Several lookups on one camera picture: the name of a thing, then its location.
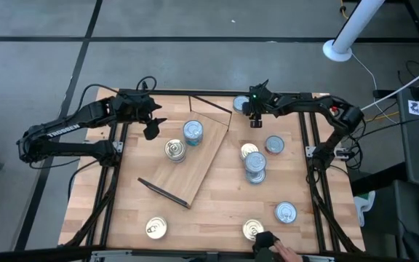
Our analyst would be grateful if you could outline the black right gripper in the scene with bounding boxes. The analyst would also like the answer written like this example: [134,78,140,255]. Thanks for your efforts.
[244,79,282,129]

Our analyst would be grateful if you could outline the white pole round base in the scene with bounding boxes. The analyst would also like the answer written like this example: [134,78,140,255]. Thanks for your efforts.
[322,0,386,63]

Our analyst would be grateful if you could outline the black rail silver brackets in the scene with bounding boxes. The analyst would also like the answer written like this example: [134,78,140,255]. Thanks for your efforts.
[0,245,419,262]

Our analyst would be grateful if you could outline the person's black glove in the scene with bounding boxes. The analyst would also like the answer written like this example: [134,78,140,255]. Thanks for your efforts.
[252,231,281,262]

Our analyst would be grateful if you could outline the person's hand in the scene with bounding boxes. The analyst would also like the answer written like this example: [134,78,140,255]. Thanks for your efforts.
[273,242,304,262]

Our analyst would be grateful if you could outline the blue pink can silver lid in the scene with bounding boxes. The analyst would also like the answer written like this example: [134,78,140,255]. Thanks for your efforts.
[274,201,298,224]

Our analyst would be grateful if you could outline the red tuna can silver lid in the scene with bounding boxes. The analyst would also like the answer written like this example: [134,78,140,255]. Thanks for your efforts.
[244,151,268,174]
[264,135,285,156]

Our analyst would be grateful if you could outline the thin white cable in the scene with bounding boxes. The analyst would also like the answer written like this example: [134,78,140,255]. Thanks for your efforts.
[351,53,378,92]

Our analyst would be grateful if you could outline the blue pink can gold lid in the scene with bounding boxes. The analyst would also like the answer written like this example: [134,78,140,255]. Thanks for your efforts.
[239,143,260,161]
[145,216,168,240]
[242,218,265,242]
[164,138,188,164]

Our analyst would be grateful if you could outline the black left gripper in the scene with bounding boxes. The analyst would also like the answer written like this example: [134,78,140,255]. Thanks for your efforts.
[111,90,168,141]

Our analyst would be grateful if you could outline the black power strip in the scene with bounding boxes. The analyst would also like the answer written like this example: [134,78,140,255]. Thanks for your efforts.
[372,89,398,100]

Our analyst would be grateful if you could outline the white bag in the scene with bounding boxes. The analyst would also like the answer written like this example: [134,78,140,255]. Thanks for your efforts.
[353,191,377,227]

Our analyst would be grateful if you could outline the black aluminium table frame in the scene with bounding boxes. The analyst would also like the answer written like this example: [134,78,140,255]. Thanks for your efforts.
[58,80,365,255]

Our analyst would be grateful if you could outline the black desk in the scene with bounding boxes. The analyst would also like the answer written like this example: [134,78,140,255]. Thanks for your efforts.
[351,162,419,262]

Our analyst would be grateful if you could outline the wooden shelf black metal legs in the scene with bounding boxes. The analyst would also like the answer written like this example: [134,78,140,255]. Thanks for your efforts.
[137,95,234,210]

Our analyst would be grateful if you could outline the black computer mouse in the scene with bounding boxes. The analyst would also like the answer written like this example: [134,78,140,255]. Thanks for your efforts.
[402,229,419,262]

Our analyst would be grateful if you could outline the black arm base cable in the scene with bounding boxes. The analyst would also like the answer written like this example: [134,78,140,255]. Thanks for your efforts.
[67,158,100,203]

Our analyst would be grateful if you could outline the thick white cable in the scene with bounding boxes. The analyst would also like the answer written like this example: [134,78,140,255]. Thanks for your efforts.
[360,57,419,112]

